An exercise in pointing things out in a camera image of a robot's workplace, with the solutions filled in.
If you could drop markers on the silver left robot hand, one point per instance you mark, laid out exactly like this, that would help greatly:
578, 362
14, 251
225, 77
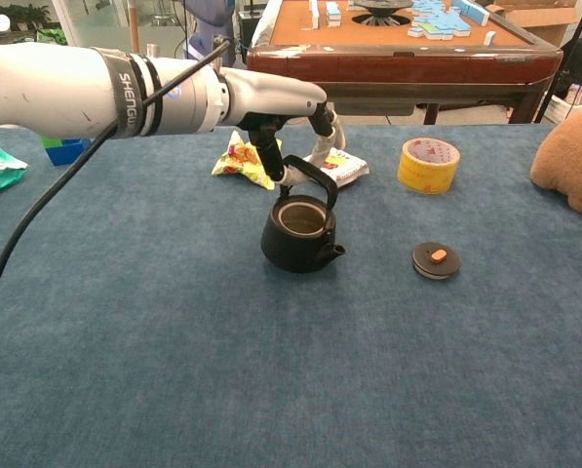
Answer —
271, 95

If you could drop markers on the small black teapot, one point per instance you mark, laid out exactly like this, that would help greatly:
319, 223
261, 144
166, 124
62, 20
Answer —
295, 253

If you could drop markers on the black lid with orange knob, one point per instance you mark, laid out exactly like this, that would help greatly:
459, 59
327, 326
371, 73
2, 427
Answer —
427, 265

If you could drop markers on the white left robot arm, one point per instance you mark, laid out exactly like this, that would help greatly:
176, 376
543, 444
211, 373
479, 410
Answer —
51, 92

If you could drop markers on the yellow snack packet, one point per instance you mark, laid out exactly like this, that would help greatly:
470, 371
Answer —
237, 161

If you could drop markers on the white and red snack packet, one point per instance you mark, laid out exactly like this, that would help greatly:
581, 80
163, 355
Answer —
351, 168

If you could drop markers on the brown mahjong table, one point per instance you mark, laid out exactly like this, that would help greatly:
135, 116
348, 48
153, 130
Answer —
417, 63

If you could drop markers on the wooden pole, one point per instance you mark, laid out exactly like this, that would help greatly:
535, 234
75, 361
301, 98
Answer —
133, 24

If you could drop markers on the yellow tape roll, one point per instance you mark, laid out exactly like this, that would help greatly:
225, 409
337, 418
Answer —
417, 178

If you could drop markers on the blue toy building block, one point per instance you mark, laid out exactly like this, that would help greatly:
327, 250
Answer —
71, 152

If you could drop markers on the green toy building block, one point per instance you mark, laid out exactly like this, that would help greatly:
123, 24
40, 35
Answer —
50, 142

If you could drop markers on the white and blue mahjong tile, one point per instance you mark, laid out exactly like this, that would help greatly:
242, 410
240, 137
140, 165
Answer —
489, 38

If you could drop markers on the green plastic bag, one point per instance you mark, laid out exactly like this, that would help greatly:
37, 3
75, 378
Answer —
51, 36

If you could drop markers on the green potted plants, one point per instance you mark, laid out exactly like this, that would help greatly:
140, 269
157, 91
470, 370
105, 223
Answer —
12, 14

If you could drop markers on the blue table cloth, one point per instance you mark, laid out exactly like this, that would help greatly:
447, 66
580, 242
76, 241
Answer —
290, 365

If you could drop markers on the black tripod stand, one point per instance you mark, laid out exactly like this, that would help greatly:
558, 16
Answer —
547, 97

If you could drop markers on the cardboard box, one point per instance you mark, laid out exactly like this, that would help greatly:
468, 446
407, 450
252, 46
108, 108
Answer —
539, 19

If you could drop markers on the brown plush toy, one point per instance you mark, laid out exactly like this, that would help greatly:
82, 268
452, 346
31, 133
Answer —
573, 156

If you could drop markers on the white printed carton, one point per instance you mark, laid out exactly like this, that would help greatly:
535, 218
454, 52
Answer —
580, 95

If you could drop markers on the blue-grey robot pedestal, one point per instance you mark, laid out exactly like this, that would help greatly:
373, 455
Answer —
207, 19

